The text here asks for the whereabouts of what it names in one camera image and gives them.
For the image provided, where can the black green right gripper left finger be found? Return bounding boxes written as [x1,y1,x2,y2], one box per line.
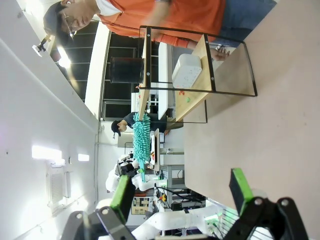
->
[61,174,137,240]

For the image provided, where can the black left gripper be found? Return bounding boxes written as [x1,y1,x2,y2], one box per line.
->
[119,162,137,177]

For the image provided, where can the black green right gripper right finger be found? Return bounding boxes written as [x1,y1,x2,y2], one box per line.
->
[224,167,311,240]

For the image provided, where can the teal microfiber duster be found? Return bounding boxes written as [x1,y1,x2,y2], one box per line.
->
[131,111,152,183]

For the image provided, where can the black metal wooden two-tier shelf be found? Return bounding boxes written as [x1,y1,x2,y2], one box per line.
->
[136,24,259,125]

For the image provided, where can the person's right hand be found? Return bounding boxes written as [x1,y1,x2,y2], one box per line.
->
[210,46,231,62]

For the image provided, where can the person's left hand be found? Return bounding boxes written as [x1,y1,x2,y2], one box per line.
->
[146,1,176,34]

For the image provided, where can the black white patterned box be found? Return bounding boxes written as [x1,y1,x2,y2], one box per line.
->
[131,196,151,215]

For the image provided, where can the wooden framed board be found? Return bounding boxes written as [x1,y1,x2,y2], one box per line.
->
[151,128,161,173]

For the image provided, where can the grey metal rack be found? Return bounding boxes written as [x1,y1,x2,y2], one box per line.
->
[159,163,186,191]

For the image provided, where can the person in dark shirt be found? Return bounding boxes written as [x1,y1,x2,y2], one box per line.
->
[111,111,185,138]

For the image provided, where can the white ceiling air conditioner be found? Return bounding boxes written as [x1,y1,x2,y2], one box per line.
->
[46,161,75,205]

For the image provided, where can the dark window with frames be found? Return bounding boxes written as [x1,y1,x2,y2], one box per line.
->
[98,31,146,121]

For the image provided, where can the large bright ceiling light panel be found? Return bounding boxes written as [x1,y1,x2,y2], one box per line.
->
[31,145,63,161]

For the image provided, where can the white desk with thin legs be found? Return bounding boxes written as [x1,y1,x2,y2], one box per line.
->
[157,42,175,120]

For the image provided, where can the black mesh pen holder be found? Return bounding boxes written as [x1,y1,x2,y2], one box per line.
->
[109,56,146,84]

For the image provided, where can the thin-framed glasses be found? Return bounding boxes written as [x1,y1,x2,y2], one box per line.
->
[62,12,79,36]

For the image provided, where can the person in orange hoodie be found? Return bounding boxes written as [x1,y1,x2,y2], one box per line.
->
[42,0,278,63]

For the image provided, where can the camera on black mount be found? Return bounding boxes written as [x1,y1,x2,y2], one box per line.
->
[31,34,55,55]

